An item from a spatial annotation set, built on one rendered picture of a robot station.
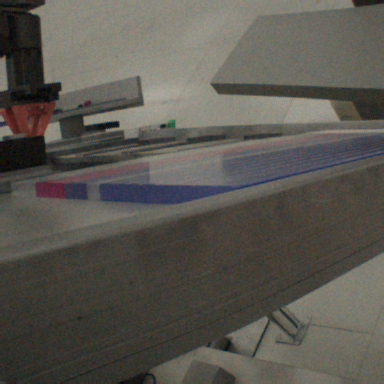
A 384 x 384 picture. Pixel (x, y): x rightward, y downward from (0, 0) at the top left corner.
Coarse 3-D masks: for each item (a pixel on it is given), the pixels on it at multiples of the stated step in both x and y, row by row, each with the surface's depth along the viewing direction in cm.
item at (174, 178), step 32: (128, 160) 59; (160, 160) 55; (192, 160) 52; (224, 160) 49; (256, 160) 47; (288, 160) 45; (320, 160) 43; (352, 160) 43; (32, 192) 48; (64, 192) 45; (96, 192) 42; (128, 192) 40; (160, 192) 38; (192, 192) 36; (224, 192) 34
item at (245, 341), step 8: (264, 320) 165; (248, 328) 167; (256, 328) 165; (264, 328) 164; (232, 336) 168; (240, 336) 167; (248, 336) 165; (256, 336) 163; (216, 344) 164; (224, 344) 166; (232, 344) 166; (240, 344) 165; (248, 344) 163; (256, 344) 162; (232, 352) 164; (240, 352) 163; (248, 352) 161
